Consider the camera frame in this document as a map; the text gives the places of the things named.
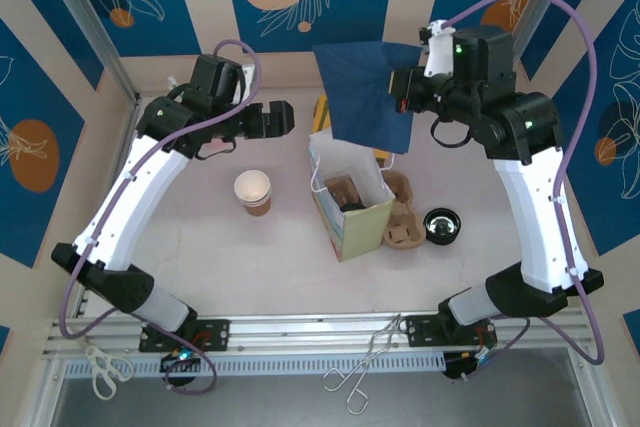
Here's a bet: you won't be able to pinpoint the dark blue paper napkin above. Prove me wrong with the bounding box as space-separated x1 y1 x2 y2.
312 41 426 156

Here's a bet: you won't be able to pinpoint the brown pulp cup carrier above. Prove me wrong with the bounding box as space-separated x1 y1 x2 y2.
322 172 364 211
380 169 427 252

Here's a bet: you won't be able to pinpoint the black plastic cup lid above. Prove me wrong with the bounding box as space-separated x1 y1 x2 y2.
422 206 465 247

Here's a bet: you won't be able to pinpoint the green paper gift bag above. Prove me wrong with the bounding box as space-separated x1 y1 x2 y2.
308 127 396 263

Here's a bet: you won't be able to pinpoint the brown paper cup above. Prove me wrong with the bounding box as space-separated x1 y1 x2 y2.
233 169 274 219

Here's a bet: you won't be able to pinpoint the left controller board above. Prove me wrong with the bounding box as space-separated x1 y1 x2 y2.
158 345 202 374

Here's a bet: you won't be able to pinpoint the controller board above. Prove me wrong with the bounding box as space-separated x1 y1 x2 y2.
442 341 506 382
158 345 202 374

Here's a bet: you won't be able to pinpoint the right controller board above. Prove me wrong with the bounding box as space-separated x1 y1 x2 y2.
442 341 506 382

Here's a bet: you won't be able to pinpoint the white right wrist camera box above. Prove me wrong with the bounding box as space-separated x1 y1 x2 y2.
418 19 456 79

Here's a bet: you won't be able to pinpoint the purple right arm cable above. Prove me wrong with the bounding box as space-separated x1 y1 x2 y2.
442 0 606 367

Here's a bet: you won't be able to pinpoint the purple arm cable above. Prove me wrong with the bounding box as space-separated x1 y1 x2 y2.
58 40 264 341
442 0 606 367

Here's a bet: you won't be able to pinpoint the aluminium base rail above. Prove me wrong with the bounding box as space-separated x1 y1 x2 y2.
42 314 594 361

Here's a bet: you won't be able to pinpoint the grey slotted cable duct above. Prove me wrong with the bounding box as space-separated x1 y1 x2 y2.
63 352 447 379

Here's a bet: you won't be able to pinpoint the metal wire tongs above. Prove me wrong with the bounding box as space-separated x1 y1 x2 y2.
322 313 407 416

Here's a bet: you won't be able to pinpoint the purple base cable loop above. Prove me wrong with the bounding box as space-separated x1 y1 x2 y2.
162 341 219 396

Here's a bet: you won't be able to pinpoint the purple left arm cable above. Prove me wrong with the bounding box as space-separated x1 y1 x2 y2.
58 40 264 341

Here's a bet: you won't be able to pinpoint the white handled scissors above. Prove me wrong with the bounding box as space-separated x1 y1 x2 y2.
83 344 136 402

